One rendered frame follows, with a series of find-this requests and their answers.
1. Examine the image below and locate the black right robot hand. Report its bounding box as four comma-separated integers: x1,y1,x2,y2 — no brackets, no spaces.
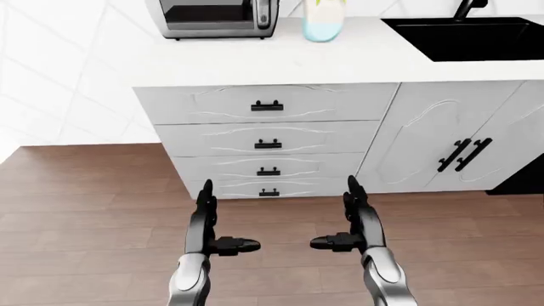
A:
309,174,388,253

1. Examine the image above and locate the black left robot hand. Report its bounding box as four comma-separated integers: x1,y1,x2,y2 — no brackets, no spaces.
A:
184,178,262,258

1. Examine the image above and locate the white cabinet door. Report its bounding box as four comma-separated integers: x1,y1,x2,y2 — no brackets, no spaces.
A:
424,79,544,193
354,80,526,195

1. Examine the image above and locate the silver microwave oven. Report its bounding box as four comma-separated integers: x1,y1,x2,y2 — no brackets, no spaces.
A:
144,0,280,41

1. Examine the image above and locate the black appliance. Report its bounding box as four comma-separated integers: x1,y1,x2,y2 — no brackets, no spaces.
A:
485,173,544,196

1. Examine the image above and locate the white and blue vase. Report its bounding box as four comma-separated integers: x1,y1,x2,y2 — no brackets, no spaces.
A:
300,0,347,43

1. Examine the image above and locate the black kitchen sink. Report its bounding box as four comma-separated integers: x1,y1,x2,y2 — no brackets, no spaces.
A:
380,16,544,63

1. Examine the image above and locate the black faucet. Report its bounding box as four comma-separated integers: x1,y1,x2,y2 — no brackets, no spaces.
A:
452,0,489,22

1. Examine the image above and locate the white drawer with black handle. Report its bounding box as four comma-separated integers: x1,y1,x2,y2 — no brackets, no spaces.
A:
152,120,381,158
188,176,357,201
132,82,400,126
171,152,366,183

